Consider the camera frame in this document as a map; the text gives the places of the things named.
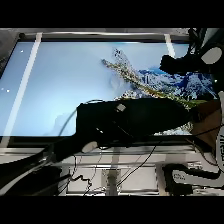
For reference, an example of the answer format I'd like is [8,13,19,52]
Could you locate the silver frame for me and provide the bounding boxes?
[0,29,224,197]

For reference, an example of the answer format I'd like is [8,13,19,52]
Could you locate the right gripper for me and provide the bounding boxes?
[159,54,188,76]

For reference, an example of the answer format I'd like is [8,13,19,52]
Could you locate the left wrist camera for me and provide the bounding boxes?
[113,101,130,115]

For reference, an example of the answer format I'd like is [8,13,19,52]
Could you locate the dark blue jeans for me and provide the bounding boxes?
[75,97,202,138]

